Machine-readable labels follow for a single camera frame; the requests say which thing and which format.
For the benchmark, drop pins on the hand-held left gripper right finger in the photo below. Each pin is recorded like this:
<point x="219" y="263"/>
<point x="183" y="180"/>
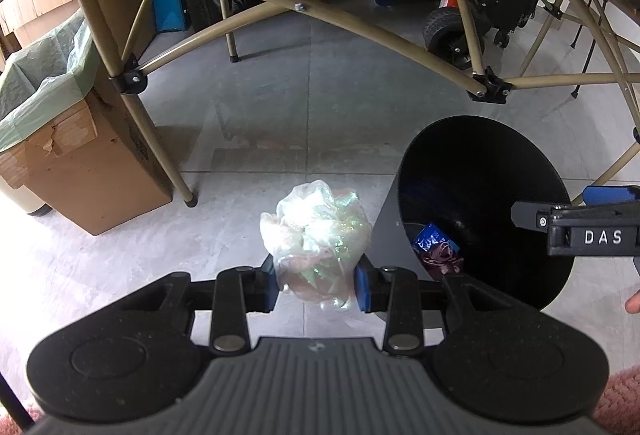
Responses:
<point x="362" y="287"/>

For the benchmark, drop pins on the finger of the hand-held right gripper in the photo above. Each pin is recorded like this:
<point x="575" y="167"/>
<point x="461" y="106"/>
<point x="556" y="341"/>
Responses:
<point x="610" y="194"/>
<point x="530" y="214"/>

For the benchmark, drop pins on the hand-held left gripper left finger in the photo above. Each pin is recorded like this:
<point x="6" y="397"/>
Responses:
<point x="270" y="282"/>

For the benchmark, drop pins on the translucent plastic bag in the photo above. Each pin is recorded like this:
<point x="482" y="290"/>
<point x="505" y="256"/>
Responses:
<point x="315" y="235"/>

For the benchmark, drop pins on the black round trash bin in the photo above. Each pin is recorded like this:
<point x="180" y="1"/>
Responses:
<point x="475" y="165"/>

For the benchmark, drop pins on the blue packet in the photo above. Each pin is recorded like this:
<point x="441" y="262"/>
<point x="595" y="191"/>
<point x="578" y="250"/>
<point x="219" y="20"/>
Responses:
<point x="427" y="237"/>

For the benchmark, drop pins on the person's right hand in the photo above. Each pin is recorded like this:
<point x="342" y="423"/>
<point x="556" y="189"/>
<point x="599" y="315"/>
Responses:
<point x="635" y="304"/>

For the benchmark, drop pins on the black tripod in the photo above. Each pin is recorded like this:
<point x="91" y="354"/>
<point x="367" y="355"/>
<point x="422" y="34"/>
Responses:
<point x="588" y="55"/>

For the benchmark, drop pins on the pink fleece clothing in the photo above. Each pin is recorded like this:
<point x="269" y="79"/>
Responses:
<point x="625" y="400"/>

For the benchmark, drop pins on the black wagon wheel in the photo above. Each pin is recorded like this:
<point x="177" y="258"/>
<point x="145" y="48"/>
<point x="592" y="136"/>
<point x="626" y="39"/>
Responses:
<point x="445" y="35"/>

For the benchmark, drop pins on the cardboard box with liner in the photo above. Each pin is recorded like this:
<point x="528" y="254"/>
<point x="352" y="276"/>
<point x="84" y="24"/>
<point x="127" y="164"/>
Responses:
<point x="90" y="175"/>

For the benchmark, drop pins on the olive slatted folding table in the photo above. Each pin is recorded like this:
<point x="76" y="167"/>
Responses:
<point x="129" y="77"/>

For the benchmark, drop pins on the beige round container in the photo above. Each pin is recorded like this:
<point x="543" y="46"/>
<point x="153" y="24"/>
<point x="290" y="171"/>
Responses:
<point x="20" y="197"/>

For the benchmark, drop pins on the green plastic liner bag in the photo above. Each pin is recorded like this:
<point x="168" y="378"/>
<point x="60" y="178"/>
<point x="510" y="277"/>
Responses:
<point x="30" y="85"/>

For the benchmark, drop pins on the plain cardboard box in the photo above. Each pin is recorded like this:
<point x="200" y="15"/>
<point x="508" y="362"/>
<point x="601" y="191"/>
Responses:
<point x="35" y="10"/>

